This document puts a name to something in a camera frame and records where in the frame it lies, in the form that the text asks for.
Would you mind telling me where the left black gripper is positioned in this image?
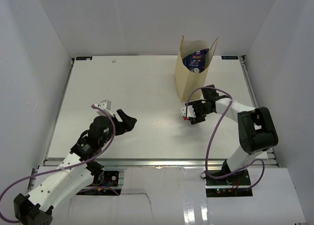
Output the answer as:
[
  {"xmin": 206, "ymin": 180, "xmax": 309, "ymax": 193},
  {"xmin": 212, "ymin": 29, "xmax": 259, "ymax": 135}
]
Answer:
[{"xmin": 100, "ymin": 109, "xmax": 136, "ymax": 146}]

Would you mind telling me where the dark purple snack bag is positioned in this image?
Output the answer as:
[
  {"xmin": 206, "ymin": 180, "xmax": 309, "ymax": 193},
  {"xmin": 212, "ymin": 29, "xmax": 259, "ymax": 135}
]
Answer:
[{"xmin": 182, "ymin": 49, "xmax": 209, "ymax": 73}]

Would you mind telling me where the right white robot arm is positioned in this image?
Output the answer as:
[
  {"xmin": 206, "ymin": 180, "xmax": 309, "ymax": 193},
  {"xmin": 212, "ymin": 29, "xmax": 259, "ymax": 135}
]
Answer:
[{"xmin": 180, "ymin": 85, "xmax": 278, "ymax": 185}]

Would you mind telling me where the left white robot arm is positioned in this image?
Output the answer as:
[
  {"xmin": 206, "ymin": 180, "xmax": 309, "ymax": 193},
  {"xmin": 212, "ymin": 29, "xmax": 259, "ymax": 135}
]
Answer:
[{"xmin": 14, "ymin": 108, "xmax": 137, "ymax": 225}]

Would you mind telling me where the brown paper bag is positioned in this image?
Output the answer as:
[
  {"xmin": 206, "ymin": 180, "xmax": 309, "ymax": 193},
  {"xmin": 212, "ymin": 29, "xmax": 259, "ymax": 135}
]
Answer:
[{"xmin": 174, "ymin": 38, "xmax": 218, "ymax": 102}]

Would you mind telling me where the right blue table label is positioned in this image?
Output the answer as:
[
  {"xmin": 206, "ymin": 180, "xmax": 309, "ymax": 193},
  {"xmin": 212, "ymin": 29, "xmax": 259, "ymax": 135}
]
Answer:
[{"xmin": 221, "ymin": 56, "xmax": 238, "ymax": 60}]

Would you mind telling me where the blue table label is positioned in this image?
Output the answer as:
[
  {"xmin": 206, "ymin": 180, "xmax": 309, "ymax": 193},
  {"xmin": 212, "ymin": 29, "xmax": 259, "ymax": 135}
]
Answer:
[
  {"xmin": 75, "ymin": 56, "xmax": 93, "ymax": 61},
  {"xmin": 221, "ymin": 56, "xmax": 238, "ymax": 60}
]

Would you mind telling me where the left blue table label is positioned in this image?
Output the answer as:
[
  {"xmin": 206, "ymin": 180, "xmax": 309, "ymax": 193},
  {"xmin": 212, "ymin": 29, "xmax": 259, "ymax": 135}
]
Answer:
[{"xmin": 75, "ymin": 56, "xmax": 93, "ymax": 61}]

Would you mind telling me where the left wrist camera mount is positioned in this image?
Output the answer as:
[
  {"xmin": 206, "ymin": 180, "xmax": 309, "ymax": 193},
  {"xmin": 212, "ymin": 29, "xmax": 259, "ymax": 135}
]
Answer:
[{"xmin": 91, "ymin": 99, "xmax": 114, "ymax": 117}]

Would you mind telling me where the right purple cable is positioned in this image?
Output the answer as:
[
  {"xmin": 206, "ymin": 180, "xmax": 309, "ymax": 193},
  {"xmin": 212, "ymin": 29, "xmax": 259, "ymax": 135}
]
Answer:
[{"xmin": 185, "ymin": 86, "xmax": 265, "ymax": 190}]

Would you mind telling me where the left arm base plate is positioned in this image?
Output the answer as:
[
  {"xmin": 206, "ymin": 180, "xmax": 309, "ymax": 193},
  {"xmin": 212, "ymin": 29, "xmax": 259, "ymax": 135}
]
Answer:
[{"xmin": 92, "ymin": 171, "xmax": 119, "ymax": 187}]

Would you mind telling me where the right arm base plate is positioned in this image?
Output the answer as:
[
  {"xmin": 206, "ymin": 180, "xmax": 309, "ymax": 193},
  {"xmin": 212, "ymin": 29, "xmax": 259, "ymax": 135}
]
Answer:
[{"xmin": 200, "ymin": 170, "xmax": 253, "ymax": 198}]

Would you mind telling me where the aluminium front rail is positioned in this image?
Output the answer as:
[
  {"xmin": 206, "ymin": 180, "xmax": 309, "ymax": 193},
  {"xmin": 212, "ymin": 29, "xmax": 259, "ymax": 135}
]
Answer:
[{"xmin": 44, "ymin": 159, "xmax": 277, "ymax": 167}]

